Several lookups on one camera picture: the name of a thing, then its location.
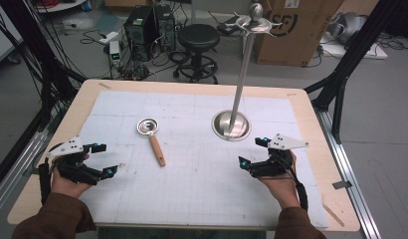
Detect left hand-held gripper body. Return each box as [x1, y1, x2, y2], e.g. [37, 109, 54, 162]
[46, 134, 104, 186]

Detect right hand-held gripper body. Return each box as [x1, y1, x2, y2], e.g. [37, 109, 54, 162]
[250, 132, 309, 179]

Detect steel ladle with wooden handle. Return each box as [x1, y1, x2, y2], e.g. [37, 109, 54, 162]
[135, 117, 167, 168]

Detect steel utensil stand with hooks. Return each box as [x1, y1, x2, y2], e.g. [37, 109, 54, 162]
[211, 2, 284, 142]

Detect person's left hand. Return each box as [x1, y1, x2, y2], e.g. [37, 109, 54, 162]
[50, 153, 95, 200]

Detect person's right hand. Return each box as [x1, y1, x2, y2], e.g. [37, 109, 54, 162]
[257, 148, 302, 210]

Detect grey tape strip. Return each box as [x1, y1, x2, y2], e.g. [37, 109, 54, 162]
[331, 180, 353, 190]

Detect thin wooden stick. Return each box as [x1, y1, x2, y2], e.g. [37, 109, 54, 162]
[320, 202, 346, 228]

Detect white device with green display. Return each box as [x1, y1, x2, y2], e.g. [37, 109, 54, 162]
[108, 40, 122, 68]

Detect white power strip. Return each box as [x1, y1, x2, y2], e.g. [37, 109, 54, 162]
[99, 31, 119, 46]

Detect large cardboard box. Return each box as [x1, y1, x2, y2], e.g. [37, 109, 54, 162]
[254, 0, 346, 68]

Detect black round stool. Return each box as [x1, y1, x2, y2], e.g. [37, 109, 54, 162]
[167, 23, 222, 85]

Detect large black computer tower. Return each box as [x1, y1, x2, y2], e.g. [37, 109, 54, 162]
[123, 5, 157, 63]

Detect slim black computer tower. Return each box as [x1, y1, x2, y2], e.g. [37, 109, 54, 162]
[154, 3, 177, 53]

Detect white flat board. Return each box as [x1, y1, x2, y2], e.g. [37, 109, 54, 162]
[318, 34, 389, 61]

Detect silver crumpled bag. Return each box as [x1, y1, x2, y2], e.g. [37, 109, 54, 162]
[325, 11, 369, 46]

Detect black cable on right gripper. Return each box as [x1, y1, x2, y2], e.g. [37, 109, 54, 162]
[281, 155, 309, 211]

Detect aluminium rail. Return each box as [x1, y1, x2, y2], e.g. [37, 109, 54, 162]
[0, 128, 62, 218]
[311, 107, 383, 239]

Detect black metal frame with cables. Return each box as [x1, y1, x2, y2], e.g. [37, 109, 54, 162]
[0, 0, 88, 133]

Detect black metal frame stand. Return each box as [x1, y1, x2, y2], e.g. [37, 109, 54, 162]
[304, 0, 408, 144]

